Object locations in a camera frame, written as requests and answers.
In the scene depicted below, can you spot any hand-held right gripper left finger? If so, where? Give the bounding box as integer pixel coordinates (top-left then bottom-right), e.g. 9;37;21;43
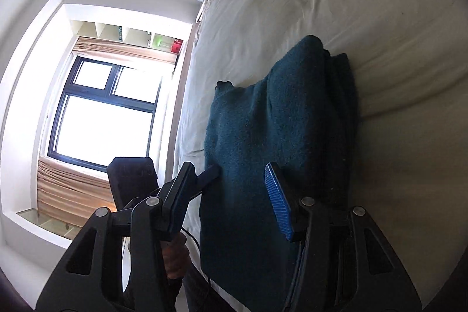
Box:
35;161;201;312

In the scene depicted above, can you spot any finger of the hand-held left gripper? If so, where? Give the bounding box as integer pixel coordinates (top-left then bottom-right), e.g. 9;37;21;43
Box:
197;165;221;188

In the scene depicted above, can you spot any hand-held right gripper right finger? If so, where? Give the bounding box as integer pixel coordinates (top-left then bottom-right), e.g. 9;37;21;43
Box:
264;162;422;312

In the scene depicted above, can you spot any dark teal knit sweater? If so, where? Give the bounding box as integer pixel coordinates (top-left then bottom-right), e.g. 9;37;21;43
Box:
199;35;364;312

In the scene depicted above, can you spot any person's left hand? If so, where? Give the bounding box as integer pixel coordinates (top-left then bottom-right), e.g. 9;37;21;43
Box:
161;234;191;280

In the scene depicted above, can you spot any beige gathered curtain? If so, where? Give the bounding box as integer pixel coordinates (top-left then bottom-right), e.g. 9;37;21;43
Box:
37;156;118;222

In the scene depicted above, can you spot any black framed window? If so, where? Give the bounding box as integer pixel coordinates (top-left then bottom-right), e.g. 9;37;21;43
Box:
47;55;164;174

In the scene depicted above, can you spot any beige roman blind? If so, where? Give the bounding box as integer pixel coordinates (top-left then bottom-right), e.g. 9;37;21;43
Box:
71;36;180;66

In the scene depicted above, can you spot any white cubby shelf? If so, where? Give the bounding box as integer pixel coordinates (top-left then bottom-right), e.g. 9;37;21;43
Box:
69;19;184;54

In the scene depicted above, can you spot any bed with cream sheet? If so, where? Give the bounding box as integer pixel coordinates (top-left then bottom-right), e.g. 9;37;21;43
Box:
172;0;468;312

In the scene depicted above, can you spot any black cable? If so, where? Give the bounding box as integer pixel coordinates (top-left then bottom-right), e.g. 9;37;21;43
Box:
179;228;214;285

